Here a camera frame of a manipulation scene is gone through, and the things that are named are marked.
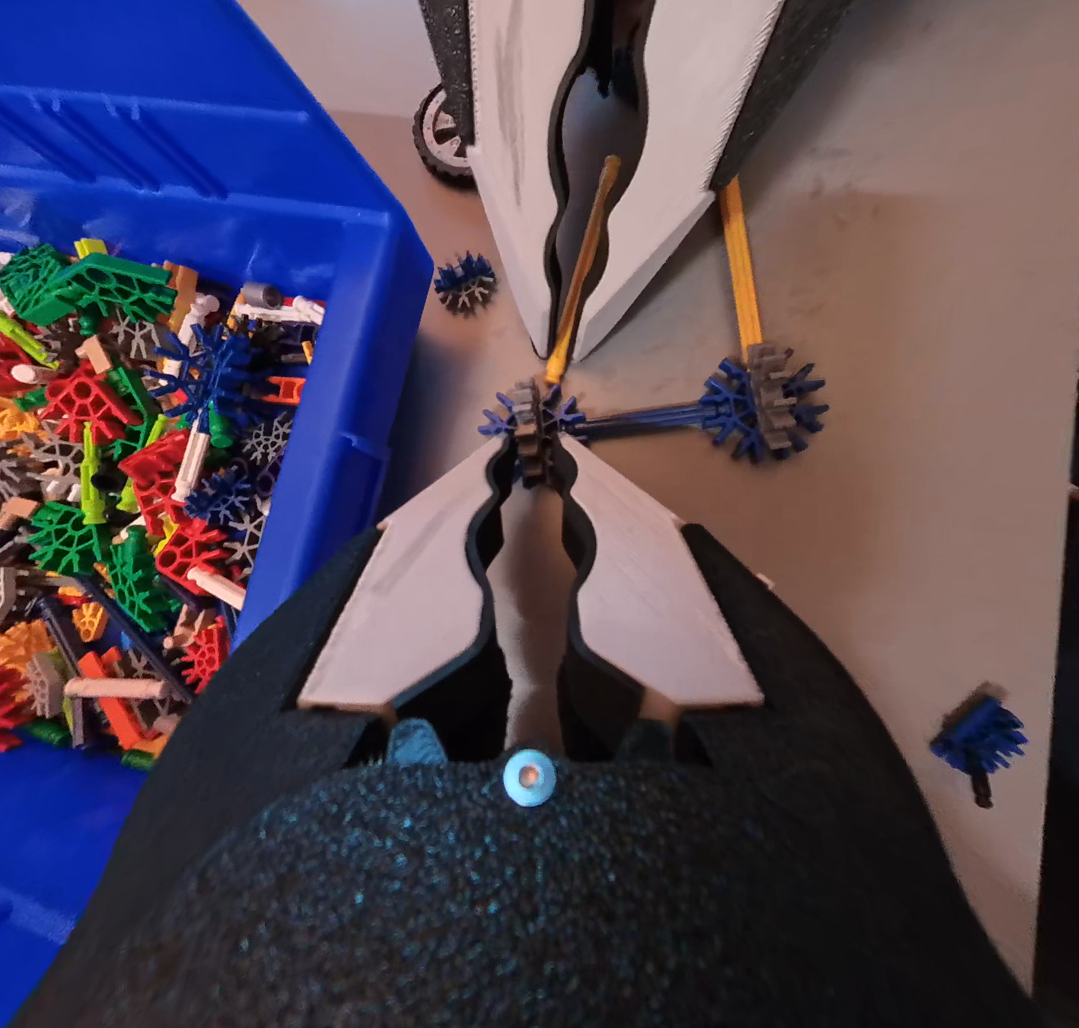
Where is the blue connector with black rod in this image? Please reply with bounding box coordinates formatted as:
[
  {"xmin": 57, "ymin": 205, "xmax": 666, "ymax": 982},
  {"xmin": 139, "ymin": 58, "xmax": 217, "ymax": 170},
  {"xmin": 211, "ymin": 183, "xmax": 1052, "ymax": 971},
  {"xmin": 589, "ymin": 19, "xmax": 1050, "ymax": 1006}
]
[{"xmin": 930, "ymin": 684, "xmax": 1030, "ymax": 810}]

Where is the blue toy rod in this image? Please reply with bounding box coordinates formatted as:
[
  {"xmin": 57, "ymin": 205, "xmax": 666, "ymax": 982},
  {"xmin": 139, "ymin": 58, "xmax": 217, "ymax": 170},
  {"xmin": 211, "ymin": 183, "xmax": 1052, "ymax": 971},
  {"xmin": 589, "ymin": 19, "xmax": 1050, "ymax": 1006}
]
[{"xmin": 577, "ymin": 402, "xmax": 709, "ymax": 443}]

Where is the blue plastic bin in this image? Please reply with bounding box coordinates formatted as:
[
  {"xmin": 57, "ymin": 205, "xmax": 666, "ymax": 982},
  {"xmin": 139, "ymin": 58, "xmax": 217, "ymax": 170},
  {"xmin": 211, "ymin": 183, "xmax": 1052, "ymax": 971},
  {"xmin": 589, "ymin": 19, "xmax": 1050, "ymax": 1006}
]
[{"xmin": 0, "ymin": 0, "xmax": 435, "ymax": 1021}]

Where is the blue and grey connector hub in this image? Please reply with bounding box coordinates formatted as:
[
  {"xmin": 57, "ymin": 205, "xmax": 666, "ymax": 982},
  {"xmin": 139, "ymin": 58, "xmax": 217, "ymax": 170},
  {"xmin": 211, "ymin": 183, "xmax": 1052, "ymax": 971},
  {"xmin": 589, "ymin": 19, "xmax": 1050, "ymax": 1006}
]
[
  {"xmin": 700, "ymin": 342, "xmax": 829, "ymax": 463},
  {"xmin": 478, "ymin": 377, "xmax": 587, "ymax": 490}
]

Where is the black toy wheel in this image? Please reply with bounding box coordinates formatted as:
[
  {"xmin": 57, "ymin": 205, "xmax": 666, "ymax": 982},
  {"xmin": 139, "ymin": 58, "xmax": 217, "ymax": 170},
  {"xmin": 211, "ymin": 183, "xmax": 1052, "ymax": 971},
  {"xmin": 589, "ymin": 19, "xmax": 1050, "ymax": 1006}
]
[{"xmin": 411, "ymin": 82, "xmax": 480, "ymax": 192}]

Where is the yellow toy rod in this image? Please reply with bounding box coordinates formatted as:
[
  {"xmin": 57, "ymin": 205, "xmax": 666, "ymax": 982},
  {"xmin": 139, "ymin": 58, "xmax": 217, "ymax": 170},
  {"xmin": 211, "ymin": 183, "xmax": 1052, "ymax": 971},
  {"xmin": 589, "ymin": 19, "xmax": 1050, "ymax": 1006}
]
[
  {"xmin": 718, "ymin": 176, "xmax": 768, "ymax": 350},
  {"xmin": 543, "ymin": 155, "xmax": 623, "ymax": 386}
]

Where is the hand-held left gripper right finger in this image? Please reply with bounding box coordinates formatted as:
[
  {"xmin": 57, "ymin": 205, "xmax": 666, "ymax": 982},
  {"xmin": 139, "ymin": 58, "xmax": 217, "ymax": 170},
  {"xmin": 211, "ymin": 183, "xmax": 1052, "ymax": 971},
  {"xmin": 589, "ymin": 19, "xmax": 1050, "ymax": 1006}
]
[{"xmin": 556, "ymin": 436, "xmax": 765, "ymax": 724}]

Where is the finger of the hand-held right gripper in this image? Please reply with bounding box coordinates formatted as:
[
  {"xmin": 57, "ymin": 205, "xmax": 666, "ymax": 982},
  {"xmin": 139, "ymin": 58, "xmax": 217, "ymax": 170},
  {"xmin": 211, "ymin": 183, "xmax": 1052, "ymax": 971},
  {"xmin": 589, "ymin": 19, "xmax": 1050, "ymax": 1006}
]
[
  {"xmin": 464, "ymin": 0, "xmax": 600, "ymax": 361},
  {"xmin": 572, "ymin": 0, "xmax": 809, "ymax": 363}
]

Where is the small blue grey connector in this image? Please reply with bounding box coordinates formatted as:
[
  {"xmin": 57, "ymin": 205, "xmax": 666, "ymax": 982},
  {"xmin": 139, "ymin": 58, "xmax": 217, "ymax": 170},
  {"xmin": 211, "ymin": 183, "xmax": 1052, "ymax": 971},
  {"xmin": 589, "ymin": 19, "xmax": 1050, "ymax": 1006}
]
[{"xmin": 432, "ymin": 251, "xmax": 498, "ymax": 316}]

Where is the pile of colourful toy pieces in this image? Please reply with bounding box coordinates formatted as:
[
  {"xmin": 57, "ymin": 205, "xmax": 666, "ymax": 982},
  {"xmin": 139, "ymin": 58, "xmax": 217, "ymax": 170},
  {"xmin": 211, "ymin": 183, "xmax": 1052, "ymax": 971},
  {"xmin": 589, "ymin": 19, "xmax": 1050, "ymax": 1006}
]
[{"xmin": 0, "ymin": 238, "xmax": 328, "ymax": 772}]

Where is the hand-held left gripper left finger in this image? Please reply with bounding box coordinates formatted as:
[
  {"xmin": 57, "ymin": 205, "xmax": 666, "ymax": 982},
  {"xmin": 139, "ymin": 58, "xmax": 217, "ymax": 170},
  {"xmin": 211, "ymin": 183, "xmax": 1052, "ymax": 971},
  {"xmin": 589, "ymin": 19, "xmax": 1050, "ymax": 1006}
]
[{"xmin": 295, "ymin": 434, "xmax": 517, "ymax": 724}]

